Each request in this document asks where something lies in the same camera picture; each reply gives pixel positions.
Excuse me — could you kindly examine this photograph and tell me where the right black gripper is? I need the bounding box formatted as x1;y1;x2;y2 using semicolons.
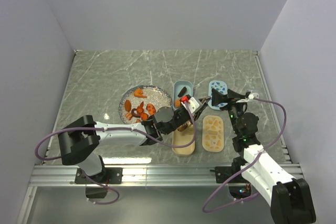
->
211;89;248;135

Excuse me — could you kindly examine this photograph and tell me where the black sea cucumber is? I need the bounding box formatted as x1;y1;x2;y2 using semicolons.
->
177;86;187;98

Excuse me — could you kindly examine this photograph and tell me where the dark glazed food piece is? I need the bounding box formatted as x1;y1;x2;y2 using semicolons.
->
177;121;192;132

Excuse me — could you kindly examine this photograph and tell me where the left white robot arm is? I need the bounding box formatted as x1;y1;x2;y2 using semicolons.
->
57;95;210;183

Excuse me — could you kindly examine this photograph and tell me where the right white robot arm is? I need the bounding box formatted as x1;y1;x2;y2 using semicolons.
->
212;89;317;223

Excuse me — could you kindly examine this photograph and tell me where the blue lunch box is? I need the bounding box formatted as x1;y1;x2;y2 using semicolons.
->
173;80;193;110

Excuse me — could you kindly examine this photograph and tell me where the beige lunch box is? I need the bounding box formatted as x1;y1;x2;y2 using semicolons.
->
172;125;195;156

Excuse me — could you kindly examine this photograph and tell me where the blue patterned lid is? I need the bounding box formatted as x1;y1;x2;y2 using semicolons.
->
208;80;228;111

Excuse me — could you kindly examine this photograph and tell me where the beige patterned lid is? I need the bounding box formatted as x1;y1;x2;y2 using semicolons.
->
202;115;225;153

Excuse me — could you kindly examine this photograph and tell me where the spotted orange food piece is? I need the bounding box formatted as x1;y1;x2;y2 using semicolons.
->
146;103;156;115

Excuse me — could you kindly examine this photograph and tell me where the orange drumstick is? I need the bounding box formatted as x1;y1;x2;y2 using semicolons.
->
137;108;149;121

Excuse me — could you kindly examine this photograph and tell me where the speckled round plate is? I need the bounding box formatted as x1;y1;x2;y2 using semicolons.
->
119;85;172;124

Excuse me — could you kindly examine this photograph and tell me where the bacon piece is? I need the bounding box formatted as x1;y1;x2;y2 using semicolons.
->
125;112;133;120

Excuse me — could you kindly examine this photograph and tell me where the orange oval nugget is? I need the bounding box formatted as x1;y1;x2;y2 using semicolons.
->
124;100;132;112

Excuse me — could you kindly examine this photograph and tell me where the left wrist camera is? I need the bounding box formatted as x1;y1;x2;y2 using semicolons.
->
181;96;202;113

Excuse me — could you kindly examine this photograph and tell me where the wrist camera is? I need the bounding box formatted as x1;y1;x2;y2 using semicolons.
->
247;91;259;101
181;96;202;113

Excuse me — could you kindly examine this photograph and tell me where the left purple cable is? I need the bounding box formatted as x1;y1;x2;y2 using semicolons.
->
35;103;196;205

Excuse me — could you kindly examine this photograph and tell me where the purple cable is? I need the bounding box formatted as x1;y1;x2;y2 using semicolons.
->
35;103;196;205
202;97;287;214

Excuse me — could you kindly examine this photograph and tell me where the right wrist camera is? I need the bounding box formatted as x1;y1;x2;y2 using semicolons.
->
247;91;259;101

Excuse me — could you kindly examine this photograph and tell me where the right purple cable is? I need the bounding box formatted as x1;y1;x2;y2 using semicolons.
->
202;97;287;214

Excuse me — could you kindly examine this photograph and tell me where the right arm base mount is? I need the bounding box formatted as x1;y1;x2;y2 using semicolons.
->
210;157;251;199

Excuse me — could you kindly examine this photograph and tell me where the aluminium frame rail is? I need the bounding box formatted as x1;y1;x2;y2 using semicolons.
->
28;164;231;187

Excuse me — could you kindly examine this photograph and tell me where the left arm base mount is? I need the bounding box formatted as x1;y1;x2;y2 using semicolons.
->
74;167;123;200

